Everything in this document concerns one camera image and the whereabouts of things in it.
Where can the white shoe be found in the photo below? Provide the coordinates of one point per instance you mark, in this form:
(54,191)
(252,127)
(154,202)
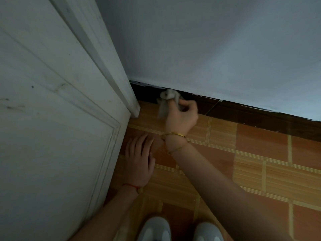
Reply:
(208,233)
(155,230)

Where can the person's right forearm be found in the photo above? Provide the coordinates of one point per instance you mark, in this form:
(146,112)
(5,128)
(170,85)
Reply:
(220,193)

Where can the person's left little finger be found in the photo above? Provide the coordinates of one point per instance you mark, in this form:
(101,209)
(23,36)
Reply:
(127,151)

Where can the gold bangle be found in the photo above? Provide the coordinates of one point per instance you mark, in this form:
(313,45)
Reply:
(173,134)

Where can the dark brown baseboard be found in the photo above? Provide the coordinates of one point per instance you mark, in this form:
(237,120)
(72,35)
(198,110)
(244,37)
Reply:
(250,115)

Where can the person's right hand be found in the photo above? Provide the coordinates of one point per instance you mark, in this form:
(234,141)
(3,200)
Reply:
(180,121)

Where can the white door frame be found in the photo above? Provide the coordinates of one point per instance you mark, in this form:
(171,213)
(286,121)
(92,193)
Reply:
(105,55)

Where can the person's left hand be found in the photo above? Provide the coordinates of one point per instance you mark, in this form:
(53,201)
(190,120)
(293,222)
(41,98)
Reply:
(137,168)

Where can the person's left thumb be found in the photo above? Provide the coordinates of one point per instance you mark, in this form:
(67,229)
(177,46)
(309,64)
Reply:
(152,161)

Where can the white panelled door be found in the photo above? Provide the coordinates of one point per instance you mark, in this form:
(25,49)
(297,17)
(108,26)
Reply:
(50,138)

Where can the white left shoe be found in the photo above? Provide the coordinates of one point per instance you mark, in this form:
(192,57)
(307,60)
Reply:
(155,230)

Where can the white right shoe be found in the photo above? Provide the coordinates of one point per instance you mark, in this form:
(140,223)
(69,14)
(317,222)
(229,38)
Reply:
(208,233)

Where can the person's left middle finger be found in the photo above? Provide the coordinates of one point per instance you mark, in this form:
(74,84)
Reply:
(140,145)

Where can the person's left forearm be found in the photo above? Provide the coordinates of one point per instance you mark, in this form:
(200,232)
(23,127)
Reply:
(107,215)

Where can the grey cleaning cloth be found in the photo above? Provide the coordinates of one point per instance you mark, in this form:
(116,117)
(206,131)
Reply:
(163,107)

